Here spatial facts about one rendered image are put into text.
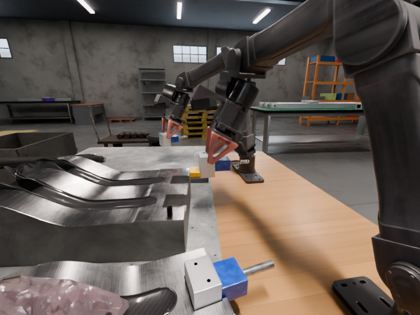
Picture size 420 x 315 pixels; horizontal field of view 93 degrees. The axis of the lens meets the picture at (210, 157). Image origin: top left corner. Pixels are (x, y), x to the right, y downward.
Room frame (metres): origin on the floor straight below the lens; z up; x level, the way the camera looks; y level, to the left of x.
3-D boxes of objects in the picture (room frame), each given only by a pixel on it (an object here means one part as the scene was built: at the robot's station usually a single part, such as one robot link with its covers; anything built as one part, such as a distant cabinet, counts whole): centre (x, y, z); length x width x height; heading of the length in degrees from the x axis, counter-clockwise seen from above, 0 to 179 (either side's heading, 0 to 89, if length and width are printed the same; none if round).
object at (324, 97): (7.85, -4.81, 1.23); 2.71 x 0.72 x 2.45; 100
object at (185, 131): (5.50, 0.20, 0.42); 1.20 x 0.82 x 0.84; 101
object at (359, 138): (4.00, -2.22, 0.50); 2.75 x 1.07 x 0.99; 95
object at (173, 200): (0.37, 0.07, 0.87); 0.05 x 0.05 x 0.04; 3
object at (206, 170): (0.48, -0.04, 0.93); 0.13 x 0.05 x 0.05; 98
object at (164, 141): (0.89, 0.16, 0.91); 0.13 x 0.05 x 0.05; 123
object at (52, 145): (2.13, 2.12, 0.32); 0.92 x 0.76 x 0.64; 7
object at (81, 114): (8.26, 4.89, 0.38); 1.41 x 0.72 x 0.75; 10
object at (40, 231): (0.42, 0.30, 0.87); 0.50 x 0.26 x 0.14; 93
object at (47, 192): (0.41, 0.29, 0.92); 0.35 x 0.16 x 0.09; 93
